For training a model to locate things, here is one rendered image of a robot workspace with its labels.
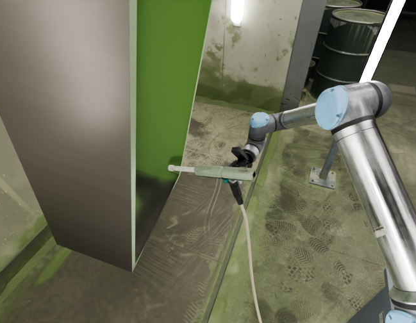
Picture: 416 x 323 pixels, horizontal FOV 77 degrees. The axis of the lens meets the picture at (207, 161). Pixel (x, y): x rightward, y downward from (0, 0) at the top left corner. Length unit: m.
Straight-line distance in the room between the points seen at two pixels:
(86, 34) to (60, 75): 0.12
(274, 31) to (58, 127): 2.23
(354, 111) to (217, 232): 1.24
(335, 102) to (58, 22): 0.66
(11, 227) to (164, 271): 0.90
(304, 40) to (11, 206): 2.49
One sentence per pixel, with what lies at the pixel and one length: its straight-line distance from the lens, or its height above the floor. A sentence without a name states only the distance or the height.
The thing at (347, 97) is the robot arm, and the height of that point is 1.21.
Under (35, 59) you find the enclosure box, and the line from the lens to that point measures 0.63.
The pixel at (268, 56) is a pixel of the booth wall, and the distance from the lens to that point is 2.73.
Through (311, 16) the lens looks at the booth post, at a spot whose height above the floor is 0.99.
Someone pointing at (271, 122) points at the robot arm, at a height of 0.83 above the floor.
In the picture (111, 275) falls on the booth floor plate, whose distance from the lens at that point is 1.74.
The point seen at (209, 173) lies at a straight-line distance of 1.21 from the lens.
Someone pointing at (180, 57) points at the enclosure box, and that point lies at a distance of 1.14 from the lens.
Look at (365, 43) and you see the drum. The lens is 3.18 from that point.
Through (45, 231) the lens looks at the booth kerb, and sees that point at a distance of 1.96.
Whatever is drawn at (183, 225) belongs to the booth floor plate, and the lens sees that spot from 1.83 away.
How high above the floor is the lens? 1.55
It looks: 42 degrees down
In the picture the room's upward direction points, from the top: straight up
